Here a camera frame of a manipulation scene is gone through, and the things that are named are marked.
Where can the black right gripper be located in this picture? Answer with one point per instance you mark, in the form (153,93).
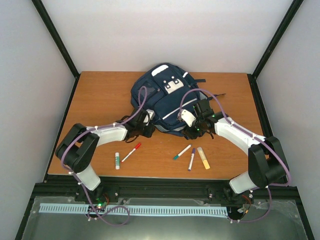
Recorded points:
(192,134)

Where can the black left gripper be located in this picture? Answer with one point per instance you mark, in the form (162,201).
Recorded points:
(149,133)

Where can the green capped marker pen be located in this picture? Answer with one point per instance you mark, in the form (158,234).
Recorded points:
(182,152)

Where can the navy blue student backpack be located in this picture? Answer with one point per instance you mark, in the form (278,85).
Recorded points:
(166,89)

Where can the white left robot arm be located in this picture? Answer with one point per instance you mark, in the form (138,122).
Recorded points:
(77,148)

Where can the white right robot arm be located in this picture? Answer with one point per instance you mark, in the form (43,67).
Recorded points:
(266,160)

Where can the red marker pen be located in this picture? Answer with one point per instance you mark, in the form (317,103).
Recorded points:
(131,152)

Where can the yellow highlighter pen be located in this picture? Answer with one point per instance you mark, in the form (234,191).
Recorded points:
(203,158)

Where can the purple marker pen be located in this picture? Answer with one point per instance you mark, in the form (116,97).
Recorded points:
(191,159)

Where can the white glue stick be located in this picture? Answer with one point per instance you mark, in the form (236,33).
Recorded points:
(117,160)

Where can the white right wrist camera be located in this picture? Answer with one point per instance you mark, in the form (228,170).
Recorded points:
(187,117)

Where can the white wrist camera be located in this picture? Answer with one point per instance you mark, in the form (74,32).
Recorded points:
(187,117)
(149,116)

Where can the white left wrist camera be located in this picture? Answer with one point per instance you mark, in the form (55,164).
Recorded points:
(149,116)

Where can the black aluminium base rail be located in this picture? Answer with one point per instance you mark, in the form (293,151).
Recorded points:
(113,189)

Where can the light blue slotted cable duct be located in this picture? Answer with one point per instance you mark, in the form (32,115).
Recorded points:
(136,210)

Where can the black left corner frame post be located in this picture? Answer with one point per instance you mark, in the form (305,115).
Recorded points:
(50,26)

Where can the black corner frame post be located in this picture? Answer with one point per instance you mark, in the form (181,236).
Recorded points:
(280,31)
(50,26)

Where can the black right corner frame post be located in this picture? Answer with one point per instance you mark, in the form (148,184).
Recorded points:
(280,31)

